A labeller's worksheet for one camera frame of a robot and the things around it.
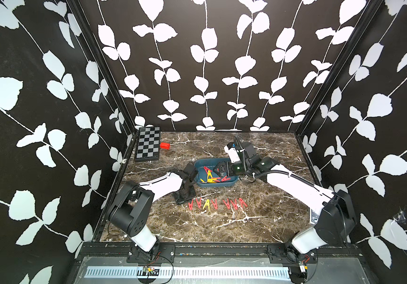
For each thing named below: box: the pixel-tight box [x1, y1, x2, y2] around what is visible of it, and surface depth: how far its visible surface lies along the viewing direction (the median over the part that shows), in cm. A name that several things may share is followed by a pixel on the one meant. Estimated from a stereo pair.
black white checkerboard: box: [134, 126, 161, 163], surface depth 113 cm
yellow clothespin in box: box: [199, 169, 218, 184], surface depth 97 cm
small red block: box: [159, 142, 171, 150], surface depth 114 cm
